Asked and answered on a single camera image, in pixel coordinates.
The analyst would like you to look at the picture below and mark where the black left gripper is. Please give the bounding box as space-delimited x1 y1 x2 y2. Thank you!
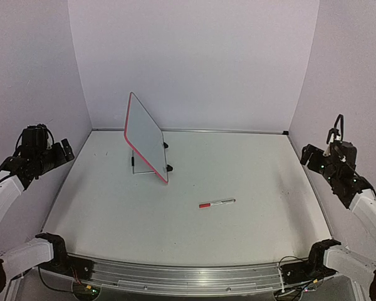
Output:
34 137 74 174

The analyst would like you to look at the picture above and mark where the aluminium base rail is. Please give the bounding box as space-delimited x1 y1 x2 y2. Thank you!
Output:
39 256 335 297

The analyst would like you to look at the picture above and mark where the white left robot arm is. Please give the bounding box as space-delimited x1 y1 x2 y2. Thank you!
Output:
0 124 75 294

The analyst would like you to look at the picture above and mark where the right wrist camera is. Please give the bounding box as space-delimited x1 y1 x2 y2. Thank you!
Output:
323 114 344 157

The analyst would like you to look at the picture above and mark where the whiteboard marker pen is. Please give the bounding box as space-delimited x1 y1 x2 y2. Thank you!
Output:
208 199 236 207

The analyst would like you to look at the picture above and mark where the red marker cap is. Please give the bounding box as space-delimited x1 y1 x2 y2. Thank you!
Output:
199 203 211 209

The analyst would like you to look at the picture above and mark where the pink framed whiteboard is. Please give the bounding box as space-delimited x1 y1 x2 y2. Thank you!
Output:
123 92 169 184

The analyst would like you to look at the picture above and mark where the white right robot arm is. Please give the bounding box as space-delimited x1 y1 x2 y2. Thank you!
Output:
300 141 376 300

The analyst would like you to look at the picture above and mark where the wire whiteboard stand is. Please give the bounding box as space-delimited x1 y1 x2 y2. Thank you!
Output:
128 140 174 181

